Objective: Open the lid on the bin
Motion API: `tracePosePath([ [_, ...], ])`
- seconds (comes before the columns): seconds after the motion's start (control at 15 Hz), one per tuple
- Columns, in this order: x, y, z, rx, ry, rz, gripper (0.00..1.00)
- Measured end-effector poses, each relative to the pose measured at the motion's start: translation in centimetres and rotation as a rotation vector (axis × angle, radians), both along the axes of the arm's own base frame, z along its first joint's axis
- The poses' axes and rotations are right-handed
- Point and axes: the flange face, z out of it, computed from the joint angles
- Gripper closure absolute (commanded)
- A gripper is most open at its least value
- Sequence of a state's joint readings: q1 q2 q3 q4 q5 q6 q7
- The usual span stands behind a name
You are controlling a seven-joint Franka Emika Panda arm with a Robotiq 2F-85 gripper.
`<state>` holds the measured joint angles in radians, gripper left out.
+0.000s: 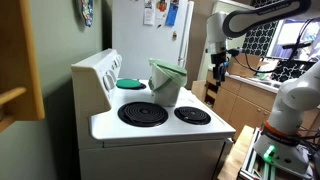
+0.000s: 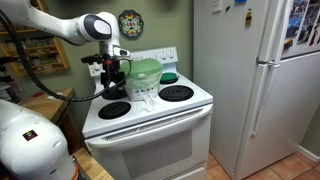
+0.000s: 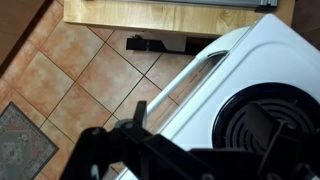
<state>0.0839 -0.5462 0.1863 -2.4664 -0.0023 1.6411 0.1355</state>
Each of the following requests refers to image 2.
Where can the white refrigerator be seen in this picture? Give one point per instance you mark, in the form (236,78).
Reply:
(264,79)

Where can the colourful decorative wall plate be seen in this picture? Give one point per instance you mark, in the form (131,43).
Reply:
(130,23)

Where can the yellow fridge magnet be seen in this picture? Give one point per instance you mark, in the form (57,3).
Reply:
(248,18)

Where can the wooden side table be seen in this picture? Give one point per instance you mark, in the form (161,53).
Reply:
(52,109)

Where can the white bin with green lid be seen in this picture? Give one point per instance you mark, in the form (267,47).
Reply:
(143,78)

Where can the white electric stove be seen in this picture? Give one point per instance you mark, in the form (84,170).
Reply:
(169,143)

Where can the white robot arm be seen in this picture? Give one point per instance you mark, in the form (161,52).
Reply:
(32,147)

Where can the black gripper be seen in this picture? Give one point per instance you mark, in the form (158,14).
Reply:
(103,69)

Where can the wooden spice rack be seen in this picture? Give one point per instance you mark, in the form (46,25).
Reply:
(45,52)

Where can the crumpled white plastic bag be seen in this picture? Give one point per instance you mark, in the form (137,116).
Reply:
(149,103)

